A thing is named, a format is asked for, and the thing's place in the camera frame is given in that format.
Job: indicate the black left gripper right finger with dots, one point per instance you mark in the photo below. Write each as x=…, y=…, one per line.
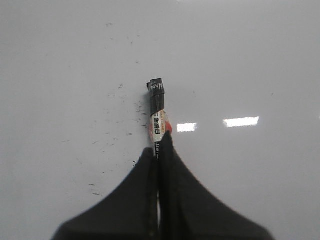
x=188, y=211

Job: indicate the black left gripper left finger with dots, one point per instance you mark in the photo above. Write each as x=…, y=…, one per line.
x=130, y=212

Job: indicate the whiteboard marker with label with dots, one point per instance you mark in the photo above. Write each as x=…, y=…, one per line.
x=159, y=121

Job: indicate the white whiteboard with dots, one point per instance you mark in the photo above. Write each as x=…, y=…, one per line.
x=242, y=92

